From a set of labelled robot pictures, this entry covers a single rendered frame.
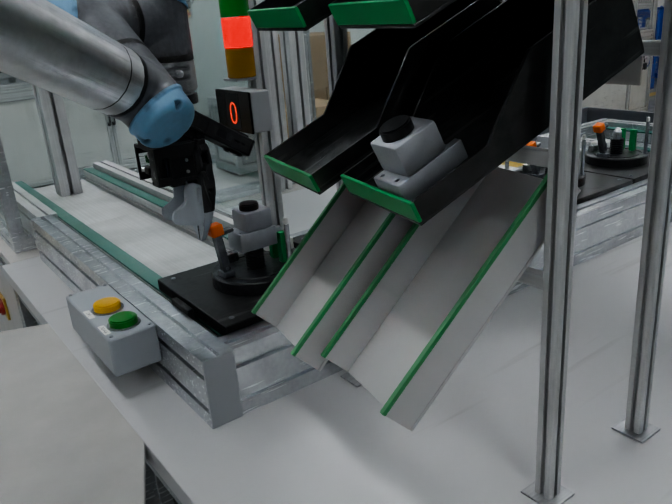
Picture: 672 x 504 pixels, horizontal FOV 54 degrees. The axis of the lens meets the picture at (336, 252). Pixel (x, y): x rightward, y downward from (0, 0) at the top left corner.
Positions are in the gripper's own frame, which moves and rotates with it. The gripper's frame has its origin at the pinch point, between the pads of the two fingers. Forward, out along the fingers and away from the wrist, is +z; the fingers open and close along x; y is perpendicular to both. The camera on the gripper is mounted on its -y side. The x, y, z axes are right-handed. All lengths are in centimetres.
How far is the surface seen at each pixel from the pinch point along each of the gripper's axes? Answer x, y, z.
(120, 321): -0.1, 14.7, 9.8
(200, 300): 1.3, 3.0, 9.9
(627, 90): -291, -603, 72
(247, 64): -16.5, -19.3, -21.3
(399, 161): 45.7, 1.7, -17.0
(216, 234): 1.0, -1.2, 0.7
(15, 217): -82, 12, 12
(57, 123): -107, -8, -5
